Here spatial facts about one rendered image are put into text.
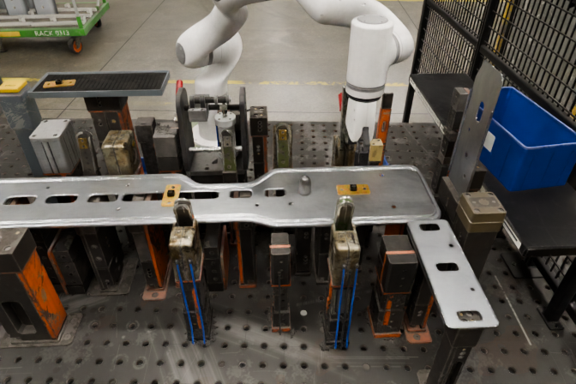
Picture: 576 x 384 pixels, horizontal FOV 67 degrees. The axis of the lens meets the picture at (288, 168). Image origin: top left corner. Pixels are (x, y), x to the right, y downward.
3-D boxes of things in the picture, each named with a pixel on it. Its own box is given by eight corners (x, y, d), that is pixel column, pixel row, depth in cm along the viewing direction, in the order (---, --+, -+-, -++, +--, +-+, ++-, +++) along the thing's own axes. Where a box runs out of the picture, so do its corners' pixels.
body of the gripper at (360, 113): (344, 79, 100) (340, 122, 106) (351, 99, 91) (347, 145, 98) (376, 79, 100) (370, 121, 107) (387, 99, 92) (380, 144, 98)
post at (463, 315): (429, 419, 95) (461, 344, 78) (415, 370, 104) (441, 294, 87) (459, 417, 96) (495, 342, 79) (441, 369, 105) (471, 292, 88)
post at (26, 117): (44, 212, 150) (-6, 97, 124) (52, 198, 156) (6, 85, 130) (66, 211, 150) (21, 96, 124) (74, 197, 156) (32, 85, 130)
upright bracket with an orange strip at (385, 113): (363, 231, 142) (383, 93, 113) (362, 229, 143) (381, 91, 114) (372, 231, 143) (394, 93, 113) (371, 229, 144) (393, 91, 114)
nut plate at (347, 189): (338, 195, 111) (338, 191, 110) (335, 185, 114) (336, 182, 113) (370, 194, 111) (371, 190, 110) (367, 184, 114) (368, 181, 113)
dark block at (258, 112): (255, 229, 143) (249, 117, 119) (255, 214, 149) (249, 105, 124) (270, 228, 144) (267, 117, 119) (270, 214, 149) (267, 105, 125)
